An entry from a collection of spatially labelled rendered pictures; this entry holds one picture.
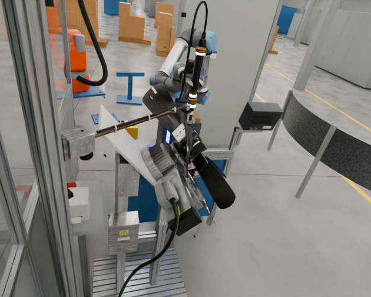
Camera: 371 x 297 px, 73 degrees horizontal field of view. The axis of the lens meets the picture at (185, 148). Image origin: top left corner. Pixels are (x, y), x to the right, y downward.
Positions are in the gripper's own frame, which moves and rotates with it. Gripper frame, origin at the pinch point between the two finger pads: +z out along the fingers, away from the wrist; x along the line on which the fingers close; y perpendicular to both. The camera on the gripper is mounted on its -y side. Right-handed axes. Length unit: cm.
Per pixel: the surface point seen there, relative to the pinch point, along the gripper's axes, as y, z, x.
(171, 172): 36.8, 19.6, 12.2
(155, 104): 10.5, 1.0, 18.9
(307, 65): 75, -477, -492
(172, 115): 16.4, 0.6, 9.7
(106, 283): 141, 7, 42
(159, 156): 33.4, 11.1, 16.4
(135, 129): 43, -34, 23
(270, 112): 27, -32, -72
